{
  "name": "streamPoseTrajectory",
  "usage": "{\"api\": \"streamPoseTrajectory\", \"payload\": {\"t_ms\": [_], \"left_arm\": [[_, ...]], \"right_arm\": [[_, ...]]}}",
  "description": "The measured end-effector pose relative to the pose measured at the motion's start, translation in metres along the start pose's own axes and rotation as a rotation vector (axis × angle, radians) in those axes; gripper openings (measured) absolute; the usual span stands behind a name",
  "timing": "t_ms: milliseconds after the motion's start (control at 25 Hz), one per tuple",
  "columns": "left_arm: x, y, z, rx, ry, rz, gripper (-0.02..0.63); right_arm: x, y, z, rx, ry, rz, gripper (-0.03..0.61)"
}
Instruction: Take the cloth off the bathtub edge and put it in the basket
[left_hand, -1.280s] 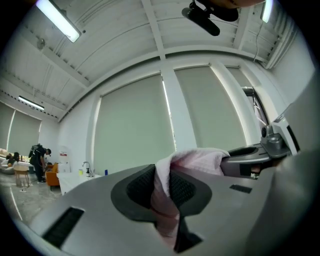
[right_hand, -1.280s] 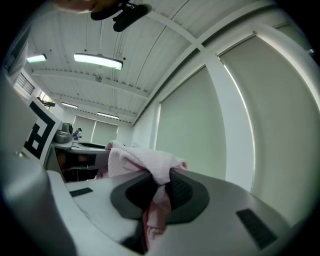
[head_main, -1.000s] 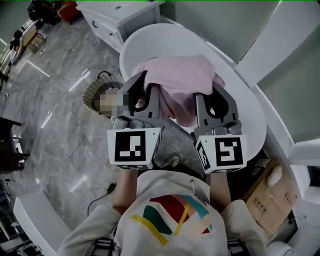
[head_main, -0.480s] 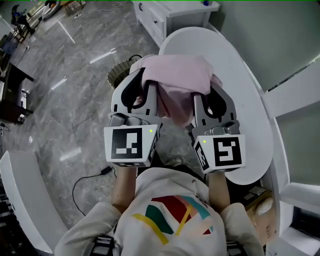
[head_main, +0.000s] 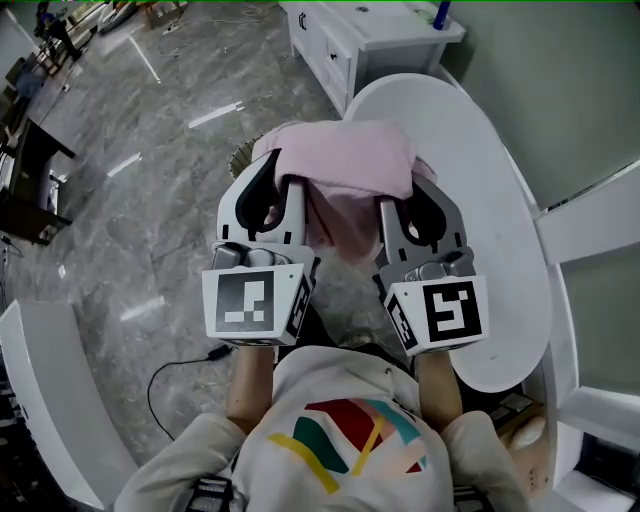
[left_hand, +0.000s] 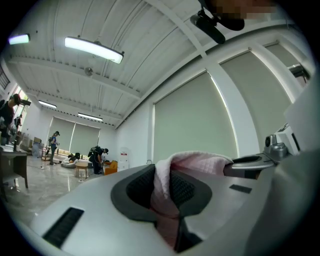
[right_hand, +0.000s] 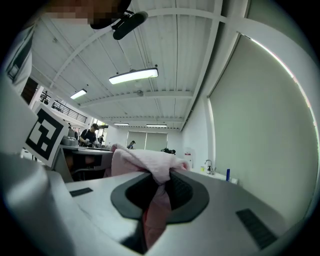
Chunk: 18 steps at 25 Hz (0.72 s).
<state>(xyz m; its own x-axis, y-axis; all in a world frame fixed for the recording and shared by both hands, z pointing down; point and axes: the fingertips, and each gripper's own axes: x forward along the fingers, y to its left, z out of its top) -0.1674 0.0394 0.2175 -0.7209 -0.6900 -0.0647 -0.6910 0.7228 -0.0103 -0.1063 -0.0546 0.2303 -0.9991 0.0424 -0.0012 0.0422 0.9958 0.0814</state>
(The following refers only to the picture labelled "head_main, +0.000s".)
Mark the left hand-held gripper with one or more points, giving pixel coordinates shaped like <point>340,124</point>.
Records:
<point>245,300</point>

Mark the person's white printed shirt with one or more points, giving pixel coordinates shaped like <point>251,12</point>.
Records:
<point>325,480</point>

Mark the person's black trousers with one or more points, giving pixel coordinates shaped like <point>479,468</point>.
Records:
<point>320,330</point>

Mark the blue bottle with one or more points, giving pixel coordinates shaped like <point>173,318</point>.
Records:
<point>442,14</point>

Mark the pink cloth garment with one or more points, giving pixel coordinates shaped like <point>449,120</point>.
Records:
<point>350,155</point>

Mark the person's left forearm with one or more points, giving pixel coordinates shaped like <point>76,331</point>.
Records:
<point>250,390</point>

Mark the white rounded lump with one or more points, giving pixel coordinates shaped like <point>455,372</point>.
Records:
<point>529,432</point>

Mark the person's right forearm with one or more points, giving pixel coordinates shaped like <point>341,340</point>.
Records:
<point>439,395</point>

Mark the white glossy curved fixture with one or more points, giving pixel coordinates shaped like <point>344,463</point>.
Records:
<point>50,380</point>

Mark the striped laundry basket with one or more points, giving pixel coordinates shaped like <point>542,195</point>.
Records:
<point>242,160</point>

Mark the white vanity cabinet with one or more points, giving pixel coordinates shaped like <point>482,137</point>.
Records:
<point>350,45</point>

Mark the white oval bathtub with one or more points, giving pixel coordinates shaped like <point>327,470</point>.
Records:
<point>480,200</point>

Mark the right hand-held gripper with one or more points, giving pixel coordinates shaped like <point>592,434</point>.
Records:
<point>450,310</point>

